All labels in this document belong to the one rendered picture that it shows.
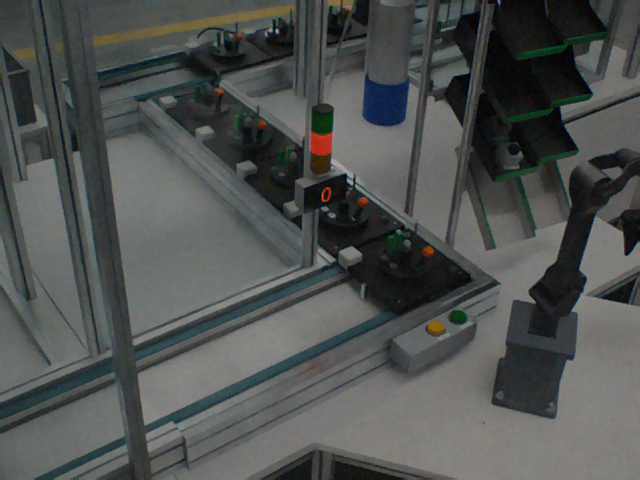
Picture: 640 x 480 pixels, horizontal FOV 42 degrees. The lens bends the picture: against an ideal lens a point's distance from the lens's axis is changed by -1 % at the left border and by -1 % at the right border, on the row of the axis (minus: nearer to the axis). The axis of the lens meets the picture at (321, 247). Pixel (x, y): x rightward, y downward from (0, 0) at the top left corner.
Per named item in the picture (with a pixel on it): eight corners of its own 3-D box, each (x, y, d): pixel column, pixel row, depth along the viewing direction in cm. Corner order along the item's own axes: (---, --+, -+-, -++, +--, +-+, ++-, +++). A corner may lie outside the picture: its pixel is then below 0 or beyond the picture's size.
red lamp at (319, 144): (336, 151, 189) (337, 132, 186) (318, 157, 186) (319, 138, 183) (323, 141, 192) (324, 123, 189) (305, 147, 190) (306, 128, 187)
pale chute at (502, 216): (526, 239, 220) (536, 236, 215) (485, 251, 215) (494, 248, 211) (495, 138, 222) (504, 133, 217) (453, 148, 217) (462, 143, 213)
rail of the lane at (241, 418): (495, 313, 215) (502, 280, 208) (189, 471, 172) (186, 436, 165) (480, 301, 218) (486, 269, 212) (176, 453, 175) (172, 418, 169)
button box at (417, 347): (474, 339, 201) (478, 320, 197) (408, 375, 191) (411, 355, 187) (454, 323, 205) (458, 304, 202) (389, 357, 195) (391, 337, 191)
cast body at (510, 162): (515, 175, 206) (527, 158, 200) (499, 175, 205) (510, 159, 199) (504, 147, 210) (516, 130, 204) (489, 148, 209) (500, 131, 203)
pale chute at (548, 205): (564, 221, 227) (574, 218, 223) (525, 232, 222) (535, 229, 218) (533, 124, 229) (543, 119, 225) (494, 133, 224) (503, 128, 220)
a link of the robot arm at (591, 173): (595, 181, 155) (622, 176, 157) (572, 162, 160) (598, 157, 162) (556, 311, 174) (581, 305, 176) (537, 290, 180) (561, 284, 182)
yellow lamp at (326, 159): (335, 170, 192) (336, 151, 189) (317, 176, 189) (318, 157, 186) (322, 160, 195) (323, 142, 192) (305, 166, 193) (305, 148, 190)
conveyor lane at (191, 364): (464, 306, 216) (470, 277, 210) (175, 451, 176) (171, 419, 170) (394, 251, 234) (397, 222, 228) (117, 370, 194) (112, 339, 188)
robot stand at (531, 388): (555, 420, 187) (575, 356, 175) (490, 404, 190) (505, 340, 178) (559, 375, 198) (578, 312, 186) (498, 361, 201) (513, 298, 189)
